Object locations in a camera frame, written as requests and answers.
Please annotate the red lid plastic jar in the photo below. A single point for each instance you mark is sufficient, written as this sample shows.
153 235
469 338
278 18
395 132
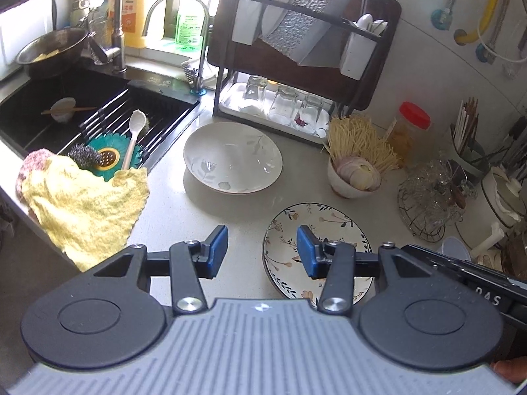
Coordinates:
405 131

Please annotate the green chopstick holder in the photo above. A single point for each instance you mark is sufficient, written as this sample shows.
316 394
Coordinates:
469 162

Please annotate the white drip tray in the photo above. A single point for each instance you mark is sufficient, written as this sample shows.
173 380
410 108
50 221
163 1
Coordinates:
230 103

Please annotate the clear drinking glass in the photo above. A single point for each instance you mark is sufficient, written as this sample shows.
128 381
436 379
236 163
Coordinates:
283 105
253 94
311 115

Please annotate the teal flower sink strainer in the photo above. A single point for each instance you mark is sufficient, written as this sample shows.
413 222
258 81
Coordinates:
109 156

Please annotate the green liquid bottle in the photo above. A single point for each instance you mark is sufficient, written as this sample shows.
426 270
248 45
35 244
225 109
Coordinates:
189 24

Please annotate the yellow detergent bottle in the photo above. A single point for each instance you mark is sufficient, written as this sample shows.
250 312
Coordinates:
140 8

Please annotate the textured silver cutting board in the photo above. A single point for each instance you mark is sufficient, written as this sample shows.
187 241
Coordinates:
304 12

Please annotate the white pot with lid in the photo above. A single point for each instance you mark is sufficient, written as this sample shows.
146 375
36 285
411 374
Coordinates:
500 197

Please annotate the stainless steel mixing bowl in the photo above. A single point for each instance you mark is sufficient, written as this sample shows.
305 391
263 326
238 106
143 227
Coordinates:
49 49

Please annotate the bundle of wooden chopsticks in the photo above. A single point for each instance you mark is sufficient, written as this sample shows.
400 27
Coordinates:
465 119

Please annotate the white cutlery holder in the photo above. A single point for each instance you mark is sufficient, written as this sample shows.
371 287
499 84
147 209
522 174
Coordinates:
245 20
356 57

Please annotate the pink dish cloth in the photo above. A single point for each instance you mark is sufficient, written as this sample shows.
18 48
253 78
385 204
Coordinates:
35 162

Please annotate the floral print plate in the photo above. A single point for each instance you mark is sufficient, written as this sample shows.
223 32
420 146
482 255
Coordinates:
284 230

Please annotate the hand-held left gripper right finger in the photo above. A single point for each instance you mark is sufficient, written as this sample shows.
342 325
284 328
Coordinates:
308 251

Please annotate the tall steel faucet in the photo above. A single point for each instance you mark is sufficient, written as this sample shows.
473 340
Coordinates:
117 28

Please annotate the large leaf print plate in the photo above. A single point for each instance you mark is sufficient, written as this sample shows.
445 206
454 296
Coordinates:
230 156

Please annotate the white rice spoon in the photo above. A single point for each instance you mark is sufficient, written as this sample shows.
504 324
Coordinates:
138 121

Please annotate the wooden chopstick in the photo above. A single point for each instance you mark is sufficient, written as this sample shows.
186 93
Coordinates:
86 109

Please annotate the hanging kitchen utensils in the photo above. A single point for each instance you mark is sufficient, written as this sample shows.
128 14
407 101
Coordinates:
514 144

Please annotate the dark dish rack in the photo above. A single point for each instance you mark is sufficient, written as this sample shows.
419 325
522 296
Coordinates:
370 70

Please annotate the steel wool scrubber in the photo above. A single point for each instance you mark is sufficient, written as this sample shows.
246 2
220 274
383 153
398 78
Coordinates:
84 156

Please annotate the white bowl with onion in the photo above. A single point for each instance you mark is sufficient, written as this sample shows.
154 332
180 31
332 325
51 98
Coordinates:
341 189

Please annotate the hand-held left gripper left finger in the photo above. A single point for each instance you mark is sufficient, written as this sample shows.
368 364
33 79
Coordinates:
217 251

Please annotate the black roll-up sink rack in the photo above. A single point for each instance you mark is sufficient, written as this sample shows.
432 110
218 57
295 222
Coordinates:
164 107

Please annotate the sliced onion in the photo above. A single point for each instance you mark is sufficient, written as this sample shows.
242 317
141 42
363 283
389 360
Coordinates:
358 173

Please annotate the grey cutting board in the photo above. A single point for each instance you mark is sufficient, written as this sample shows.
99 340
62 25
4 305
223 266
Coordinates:
325 47

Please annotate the black kitchen sink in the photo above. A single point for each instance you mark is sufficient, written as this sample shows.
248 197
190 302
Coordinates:
37 94

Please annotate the pale blue plastic bowl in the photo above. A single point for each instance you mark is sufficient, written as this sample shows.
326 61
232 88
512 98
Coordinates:
455 249

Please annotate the yellow dish cloth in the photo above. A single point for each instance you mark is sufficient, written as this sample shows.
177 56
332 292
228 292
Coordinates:
82 210

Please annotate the curved steel faucet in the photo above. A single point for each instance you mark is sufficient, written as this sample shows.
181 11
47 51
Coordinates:
201 49

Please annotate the dish brush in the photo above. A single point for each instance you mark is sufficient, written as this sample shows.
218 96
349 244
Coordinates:
191 72

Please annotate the brown glass lid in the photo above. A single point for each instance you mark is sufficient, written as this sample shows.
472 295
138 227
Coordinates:
457 197

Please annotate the white ceramic spoon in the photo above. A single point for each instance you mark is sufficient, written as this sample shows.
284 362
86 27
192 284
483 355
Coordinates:
379 26
364 21

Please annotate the person's right hand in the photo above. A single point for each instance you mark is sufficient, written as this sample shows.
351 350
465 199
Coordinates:
512 372

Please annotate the small bowl in sink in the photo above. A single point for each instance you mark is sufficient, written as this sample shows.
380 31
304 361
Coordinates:
64 109

